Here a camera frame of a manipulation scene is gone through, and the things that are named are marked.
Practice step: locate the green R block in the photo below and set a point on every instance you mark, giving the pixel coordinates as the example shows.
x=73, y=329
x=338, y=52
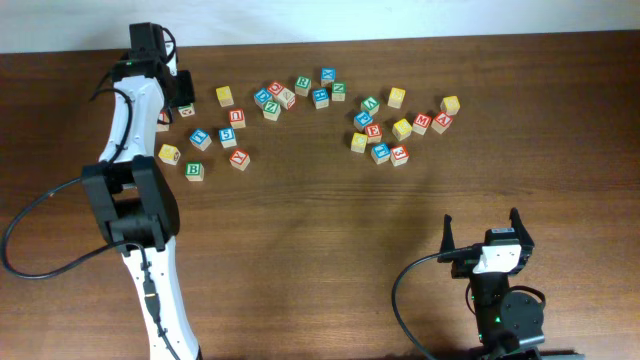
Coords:
x=302, y=86

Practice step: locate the blue t block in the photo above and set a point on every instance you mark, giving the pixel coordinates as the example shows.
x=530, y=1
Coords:
x=380, y=153
x=200, y=139

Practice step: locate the green N block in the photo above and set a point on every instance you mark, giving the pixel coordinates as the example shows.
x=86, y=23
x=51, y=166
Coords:
x=338, y=91

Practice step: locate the yellow C block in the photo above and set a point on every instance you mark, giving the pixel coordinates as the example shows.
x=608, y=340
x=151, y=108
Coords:
x=359, y=142

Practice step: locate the blue T block right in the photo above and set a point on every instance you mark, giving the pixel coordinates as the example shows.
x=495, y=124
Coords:
x=380, y=153

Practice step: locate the red A block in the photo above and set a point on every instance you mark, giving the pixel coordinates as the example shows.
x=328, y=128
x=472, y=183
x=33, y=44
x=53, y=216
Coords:
x=441, y=122

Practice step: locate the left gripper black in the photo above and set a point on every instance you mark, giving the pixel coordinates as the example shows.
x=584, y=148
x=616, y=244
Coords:
x=188, y=83

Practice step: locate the blue D block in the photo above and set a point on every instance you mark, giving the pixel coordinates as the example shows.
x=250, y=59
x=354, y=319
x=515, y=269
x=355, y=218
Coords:
x=261, y=97

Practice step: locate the green B block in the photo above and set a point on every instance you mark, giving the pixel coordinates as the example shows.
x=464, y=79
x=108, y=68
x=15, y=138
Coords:
x=194, y=171

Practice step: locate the red I block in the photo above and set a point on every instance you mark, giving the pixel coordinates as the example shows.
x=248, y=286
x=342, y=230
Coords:
x=163, y=123

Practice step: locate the blue H block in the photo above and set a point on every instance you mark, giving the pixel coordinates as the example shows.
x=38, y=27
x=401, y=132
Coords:
x=320, y=98

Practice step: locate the yellow block top left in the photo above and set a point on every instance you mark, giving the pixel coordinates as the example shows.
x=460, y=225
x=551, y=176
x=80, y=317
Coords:
x=224, y=96

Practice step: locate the red M block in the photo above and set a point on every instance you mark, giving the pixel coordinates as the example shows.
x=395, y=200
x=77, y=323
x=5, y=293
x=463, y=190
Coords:
x=421, y=123

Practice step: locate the green Z block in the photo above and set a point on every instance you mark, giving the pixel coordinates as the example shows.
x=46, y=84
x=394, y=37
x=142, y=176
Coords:
x=271, y=110

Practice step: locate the green J block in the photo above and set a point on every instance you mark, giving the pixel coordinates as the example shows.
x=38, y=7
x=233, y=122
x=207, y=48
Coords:
x=187, y=110

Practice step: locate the red 3 block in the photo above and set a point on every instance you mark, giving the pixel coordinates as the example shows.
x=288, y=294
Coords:
x=399, y=155

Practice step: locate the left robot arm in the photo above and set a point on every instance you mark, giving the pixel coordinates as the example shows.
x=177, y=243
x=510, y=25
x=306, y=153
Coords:
x=133, y=205

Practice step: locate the blue 5 block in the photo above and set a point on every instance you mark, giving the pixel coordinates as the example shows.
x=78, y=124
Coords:
x=227, y=137

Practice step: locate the yellow block top right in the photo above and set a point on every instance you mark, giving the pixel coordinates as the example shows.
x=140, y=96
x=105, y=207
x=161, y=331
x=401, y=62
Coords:
x=396, y=97

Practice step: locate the green V block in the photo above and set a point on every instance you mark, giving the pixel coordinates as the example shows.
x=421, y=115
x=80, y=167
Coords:
x=370, y=105

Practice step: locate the red E block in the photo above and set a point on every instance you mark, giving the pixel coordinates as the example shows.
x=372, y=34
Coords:
x=373, y=132

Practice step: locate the yellow block far right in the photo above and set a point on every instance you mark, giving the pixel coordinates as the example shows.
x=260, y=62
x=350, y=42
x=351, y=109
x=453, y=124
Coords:
x=450, y=105

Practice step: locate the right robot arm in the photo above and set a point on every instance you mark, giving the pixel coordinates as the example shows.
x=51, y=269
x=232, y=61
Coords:
x=509, y=318

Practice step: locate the plain face red-edged block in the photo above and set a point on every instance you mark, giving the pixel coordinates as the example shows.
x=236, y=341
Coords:
x=286, y=98

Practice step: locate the red U block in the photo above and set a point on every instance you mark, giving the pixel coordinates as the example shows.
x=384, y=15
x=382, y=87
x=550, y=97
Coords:
x=237, y=118

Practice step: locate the yellow B block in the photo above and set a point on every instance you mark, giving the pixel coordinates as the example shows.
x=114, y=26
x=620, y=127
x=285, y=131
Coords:
x=402, y=129

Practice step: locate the red Y block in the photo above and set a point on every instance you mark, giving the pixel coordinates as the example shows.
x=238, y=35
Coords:
x=240, y=159

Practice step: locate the blue X block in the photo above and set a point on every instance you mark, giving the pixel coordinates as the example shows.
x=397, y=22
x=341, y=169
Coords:
x=327, y=76

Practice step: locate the red Q block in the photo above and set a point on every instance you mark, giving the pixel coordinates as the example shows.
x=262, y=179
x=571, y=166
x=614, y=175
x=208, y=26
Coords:
x=275, y=88

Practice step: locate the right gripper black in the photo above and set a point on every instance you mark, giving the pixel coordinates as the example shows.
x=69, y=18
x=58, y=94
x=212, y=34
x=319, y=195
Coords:
x=526, y=245

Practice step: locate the blue T block left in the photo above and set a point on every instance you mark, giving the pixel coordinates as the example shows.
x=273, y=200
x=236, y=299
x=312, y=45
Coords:
x=200, y=139

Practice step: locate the blue P block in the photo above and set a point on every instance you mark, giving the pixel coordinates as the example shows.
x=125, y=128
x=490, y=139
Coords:
x=361, y=120

